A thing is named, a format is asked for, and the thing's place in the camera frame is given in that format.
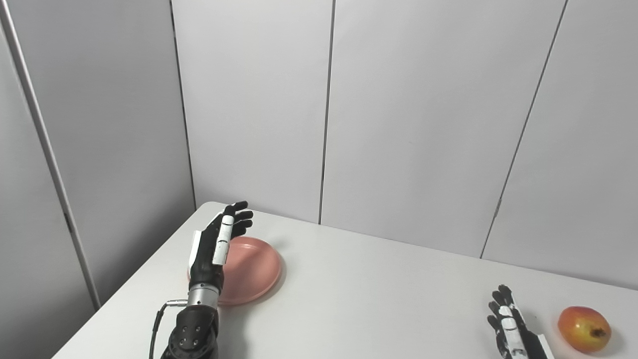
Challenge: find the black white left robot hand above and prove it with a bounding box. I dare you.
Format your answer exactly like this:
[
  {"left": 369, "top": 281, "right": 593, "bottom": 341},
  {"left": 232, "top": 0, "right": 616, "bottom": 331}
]
[{"left": 188, "top": 201, "right": 254, "bottom": 294}]

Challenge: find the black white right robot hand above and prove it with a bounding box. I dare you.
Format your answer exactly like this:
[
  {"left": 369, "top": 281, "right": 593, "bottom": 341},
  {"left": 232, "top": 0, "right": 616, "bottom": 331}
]
[{"left": 487, "top": 285, "right": 555, "bottom": 359}]

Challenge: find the pink round plate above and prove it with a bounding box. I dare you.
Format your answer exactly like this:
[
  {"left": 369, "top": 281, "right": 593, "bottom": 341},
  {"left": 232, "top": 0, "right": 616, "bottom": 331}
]
[{"left": 187, "top": 236, "right": 283, "bottom": 306}]

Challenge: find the red yellow pomegranate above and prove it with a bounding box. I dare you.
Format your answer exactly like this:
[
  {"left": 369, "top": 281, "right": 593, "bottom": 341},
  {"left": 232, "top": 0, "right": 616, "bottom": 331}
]
[{"left": 557, "top": 306, "right": 612, "bottom": 354}]

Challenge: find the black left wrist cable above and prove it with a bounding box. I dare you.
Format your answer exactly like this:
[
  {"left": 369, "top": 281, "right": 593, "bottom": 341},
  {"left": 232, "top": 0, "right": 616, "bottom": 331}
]
[{"left": 149, "top": 299, "right": 189, "bottom": 359}]

